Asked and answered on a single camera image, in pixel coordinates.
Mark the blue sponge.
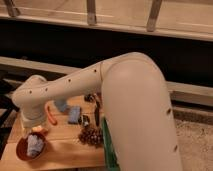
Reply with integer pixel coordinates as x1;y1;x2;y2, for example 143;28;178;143
68;106;81;124

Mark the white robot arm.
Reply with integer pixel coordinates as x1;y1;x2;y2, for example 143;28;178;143
12;52;183;171

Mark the dark knife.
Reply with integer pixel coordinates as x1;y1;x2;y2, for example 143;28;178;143
94;97;101;127

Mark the brown pine cone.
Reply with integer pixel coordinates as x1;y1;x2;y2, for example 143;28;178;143
78;126;103;148

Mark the red chili pepper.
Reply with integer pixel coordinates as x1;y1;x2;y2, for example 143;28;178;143
46;106;57;125

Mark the red yellow apple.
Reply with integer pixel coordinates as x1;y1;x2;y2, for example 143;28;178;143
32;125;49;135

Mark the black chair frame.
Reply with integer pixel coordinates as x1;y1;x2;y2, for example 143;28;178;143
0;79;19;158

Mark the light blue towel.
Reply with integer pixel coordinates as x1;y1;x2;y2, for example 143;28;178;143
27;134;44;158

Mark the small black clip upper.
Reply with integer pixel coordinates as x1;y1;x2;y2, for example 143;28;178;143
84;94;95;103

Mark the small black clip lower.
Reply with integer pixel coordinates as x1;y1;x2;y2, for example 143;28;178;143
79;115;90;127

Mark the small black clip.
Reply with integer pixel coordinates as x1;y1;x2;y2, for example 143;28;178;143
84;94;95;103
79;115;90;127

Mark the green plastic tray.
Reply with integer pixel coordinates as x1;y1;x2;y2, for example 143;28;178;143
101;118;120;171

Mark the red bowl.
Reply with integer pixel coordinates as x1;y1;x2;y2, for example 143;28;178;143
16;132;46;161

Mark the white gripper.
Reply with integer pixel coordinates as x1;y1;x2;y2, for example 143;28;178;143
21;112;46;130

